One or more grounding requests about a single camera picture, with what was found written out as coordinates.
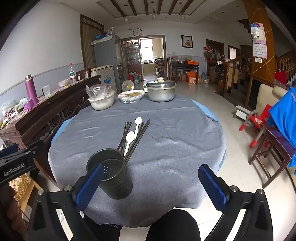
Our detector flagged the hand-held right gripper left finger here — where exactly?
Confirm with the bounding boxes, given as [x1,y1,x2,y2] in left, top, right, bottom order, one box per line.
[28,163,104,241]

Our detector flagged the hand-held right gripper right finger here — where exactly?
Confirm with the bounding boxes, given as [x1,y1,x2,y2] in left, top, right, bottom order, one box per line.
[198,164,274,241]

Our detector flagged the dark metal utensil holder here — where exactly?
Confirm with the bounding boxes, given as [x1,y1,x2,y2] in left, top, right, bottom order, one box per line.
[86,148,133,200]

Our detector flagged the large white plastic spoon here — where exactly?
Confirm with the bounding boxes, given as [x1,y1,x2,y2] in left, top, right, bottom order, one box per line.
[123,131,136,157]

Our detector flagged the pile of black chopsticks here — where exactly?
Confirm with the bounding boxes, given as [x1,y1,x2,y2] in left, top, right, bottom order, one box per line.
[116,119,151,164]

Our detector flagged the small white plastic spoon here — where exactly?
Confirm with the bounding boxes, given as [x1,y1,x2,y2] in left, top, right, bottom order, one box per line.
[133,116,143,136]

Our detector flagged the person's black trousers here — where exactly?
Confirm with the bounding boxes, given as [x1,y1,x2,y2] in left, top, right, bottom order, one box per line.
[82,209,201,241]

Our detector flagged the dark carved wooden sideboard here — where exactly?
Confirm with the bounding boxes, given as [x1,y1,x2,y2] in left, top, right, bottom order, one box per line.
[0,75,102,186]

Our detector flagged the grey tablecloth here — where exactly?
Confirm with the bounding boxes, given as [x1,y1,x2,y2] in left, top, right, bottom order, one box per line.
[47,94,227,226]

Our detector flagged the purple thermos bottle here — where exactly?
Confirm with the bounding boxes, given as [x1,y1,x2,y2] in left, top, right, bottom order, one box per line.
[25,75,40,106]

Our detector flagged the blue undercloth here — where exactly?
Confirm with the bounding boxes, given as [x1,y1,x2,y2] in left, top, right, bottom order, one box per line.
[50,99,226,167]

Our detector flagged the dark wooden stool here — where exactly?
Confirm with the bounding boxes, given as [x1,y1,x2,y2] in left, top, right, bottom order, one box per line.
[248,126,296,189]

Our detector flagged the small white step stool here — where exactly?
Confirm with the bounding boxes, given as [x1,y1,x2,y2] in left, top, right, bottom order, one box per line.
[233,105,251,121]

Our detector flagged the red child chair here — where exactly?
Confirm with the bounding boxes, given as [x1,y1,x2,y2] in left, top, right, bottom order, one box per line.
[239,104,272,148]

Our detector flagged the clear plastic bag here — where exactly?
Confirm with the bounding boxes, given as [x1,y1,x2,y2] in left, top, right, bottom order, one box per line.
[85,83,115,100]

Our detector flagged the white bowl of wrapped food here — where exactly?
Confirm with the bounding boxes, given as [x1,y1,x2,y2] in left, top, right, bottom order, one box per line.
[117,90,146,104]

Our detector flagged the blue jacket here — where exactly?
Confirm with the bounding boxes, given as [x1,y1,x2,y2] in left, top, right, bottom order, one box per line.
[267,86,296,167]

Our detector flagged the beige sofa chair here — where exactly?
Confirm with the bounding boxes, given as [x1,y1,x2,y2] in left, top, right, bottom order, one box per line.
[254,84,289,118]

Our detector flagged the small white fan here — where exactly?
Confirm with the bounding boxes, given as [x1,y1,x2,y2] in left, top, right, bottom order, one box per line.
[122,79,134,93]

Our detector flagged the metal pot with lid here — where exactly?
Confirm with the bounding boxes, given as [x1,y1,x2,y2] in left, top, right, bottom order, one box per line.
[143,77,178,102]

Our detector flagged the white chest freezer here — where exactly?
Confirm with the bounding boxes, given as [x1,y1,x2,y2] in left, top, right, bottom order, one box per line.
[90,65,118,93]

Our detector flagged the orange cardboard box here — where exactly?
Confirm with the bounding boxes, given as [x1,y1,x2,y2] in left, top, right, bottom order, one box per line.
[186,71,198,85]

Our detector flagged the wooden chair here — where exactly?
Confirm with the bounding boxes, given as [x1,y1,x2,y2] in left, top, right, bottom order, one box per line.
[75,68,91,81]

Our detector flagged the wooden stair railing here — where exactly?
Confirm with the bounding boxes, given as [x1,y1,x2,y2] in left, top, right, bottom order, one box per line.
[223,52,253,93]

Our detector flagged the dark wooden side table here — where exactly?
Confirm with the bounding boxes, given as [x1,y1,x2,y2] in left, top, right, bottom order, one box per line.
[171,62,199,80]

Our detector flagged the orange wooden pillar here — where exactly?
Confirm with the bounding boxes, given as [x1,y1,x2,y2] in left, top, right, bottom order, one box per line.
[243,0,277,80]

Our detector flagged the grey refrigerator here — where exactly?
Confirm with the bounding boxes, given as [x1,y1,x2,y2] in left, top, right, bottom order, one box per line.
[91,34,124,86]

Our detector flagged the glass display cabinet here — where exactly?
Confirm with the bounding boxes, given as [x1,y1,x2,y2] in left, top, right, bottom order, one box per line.
[120,39,141,79]

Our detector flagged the framed wall picture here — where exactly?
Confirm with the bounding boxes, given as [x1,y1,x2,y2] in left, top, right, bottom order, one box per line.
[181,35,193,49]

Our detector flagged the pink wall calendar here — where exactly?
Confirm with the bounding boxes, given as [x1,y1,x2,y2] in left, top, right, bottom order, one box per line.
[251,23,268,59]

